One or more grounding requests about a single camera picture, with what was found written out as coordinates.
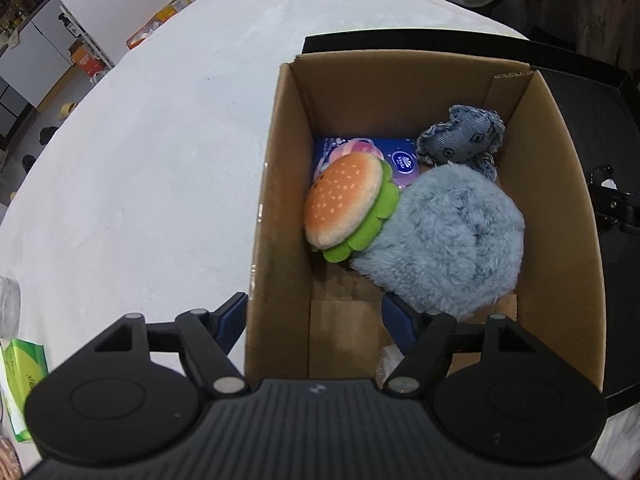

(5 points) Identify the clear plastic bag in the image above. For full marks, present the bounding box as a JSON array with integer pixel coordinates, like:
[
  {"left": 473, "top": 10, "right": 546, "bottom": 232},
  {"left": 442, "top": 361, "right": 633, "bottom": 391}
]
[{"left": 0, "top": 276, "right": 22, "bottom": 342}]

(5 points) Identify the white cabinet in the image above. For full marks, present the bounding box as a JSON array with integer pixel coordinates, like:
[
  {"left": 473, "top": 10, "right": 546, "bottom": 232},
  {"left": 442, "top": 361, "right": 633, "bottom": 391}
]
[{"left": 0, "top": 5, "right": 116, "bottom": 111}]

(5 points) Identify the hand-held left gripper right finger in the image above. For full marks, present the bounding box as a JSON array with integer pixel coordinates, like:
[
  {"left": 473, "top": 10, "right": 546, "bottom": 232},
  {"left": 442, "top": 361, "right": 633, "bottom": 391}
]
[{"left": 383, "top": 293, "right": 540, "bottom": 397}]

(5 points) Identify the burger plush toy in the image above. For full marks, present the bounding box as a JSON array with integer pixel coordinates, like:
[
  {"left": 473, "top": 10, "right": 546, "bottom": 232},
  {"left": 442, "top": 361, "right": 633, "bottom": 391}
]
[{"left": 304, "top": 152, "right": 401, "bottom": 264}]

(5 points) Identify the fluffy grey-blue plush toy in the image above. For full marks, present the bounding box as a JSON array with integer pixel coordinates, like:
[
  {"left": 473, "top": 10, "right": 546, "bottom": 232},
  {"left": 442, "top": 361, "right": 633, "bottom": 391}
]
[{"left": 350, "top": 162, "right": 526, "bottom": 322}]

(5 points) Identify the translucent plastic bag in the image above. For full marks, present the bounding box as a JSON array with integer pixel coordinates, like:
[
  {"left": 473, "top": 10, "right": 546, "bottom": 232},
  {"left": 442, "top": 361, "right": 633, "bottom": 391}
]
[{"left": 547, "top": 0, "right": 632, "bottom": 67}]

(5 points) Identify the white wrapper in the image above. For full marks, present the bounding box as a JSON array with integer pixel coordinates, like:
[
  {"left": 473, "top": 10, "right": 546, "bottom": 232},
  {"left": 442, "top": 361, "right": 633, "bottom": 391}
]
[{"left": 374, "top": 344, "right": 407, "bottom": 387}]

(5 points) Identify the yellow and orange box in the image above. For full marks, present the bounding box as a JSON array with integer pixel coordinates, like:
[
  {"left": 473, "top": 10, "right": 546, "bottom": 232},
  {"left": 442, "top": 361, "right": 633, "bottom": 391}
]
[{"left": 125, "top": 0, "right": 193, "bottom": 50}]

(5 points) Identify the black shallow tray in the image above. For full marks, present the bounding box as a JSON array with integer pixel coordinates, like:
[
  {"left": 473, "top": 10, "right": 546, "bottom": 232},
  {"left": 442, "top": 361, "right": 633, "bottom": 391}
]
[{"left": 301, "top": 34, "right": 640, "bottom": 417}]

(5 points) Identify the blue denim stuffed toy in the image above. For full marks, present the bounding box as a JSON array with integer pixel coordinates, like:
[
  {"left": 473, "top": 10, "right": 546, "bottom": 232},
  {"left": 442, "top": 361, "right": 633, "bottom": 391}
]
[{"left": 415, "top": 104, "right": 506, "bottom": 182}]

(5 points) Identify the brown cardboard box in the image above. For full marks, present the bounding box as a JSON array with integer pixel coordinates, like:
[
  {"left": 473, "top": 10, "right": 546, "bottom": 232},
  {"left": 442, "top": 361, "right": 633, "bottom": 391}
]
[{"left": 243, "top": 49, "right": 609, "bottom": 394}]

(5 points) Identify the orange carton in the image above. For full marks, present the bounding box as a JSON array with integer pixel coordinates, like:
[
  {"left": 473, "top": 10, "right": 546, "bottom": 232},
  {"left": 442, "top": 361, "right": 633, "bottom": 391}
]
[{"left": 69, "top": 41, "right": 109, "bottom": 77}]

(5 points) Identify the blue tissue pack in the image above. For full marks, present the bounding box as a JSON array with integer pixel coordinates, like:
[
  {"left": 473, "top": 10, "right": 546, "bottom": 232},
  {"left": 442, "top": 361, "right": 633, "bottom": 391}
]
[{"left": 313, "top": 136, "right": 419, "bottom": 190}]

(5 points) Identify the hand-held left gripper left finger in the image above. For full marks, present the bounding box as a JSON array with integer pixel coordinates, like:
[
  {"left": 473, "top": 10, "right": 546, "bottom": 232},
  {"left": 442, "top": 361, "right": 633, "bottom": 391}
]
[{"left": 93, "top": 292, "right": 250, "bottom": 397}]

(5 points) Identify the green tissue box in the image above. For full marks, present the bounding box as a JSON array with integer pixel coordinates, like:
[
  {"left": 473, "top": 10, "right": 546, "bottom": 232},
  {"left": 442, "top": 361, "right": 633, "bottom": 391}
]
[{"left": 0, "top": 338, "right": 50, "bottom": 444}]

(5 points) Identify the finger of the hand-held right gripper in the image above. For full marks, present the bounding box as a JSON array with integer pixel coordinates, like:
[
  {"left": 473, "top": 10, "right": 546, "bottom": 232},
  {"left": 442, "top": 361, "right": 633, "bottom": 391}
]
[{"left": 588, "top": 163, "right": 640, "bottom": 237}]

